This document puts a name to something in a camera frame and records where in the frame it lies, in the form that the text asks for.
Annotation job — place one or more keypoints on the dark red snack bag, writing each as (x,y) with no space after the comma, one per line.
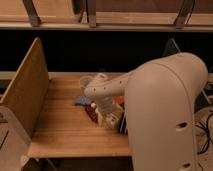
(91,113)

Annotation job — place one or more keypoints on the wooden side panel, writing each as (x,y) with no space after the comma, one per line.
(22,101)

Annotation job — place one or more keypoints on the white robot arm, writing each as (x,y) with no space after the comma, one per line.
(159,101)

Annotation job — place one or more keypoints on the orange ceramic bowl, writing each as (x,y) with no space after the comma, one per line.
(119,99)

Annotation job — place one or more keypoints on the blue sponge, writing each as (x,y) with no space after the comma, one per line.
(82,100)

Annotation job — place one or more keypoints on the clear plastic cup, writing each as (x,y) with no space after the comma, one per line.
(84,81)

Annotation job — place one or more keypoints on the wooden back shelf frame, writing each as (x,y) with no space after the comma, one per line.
(108,15)

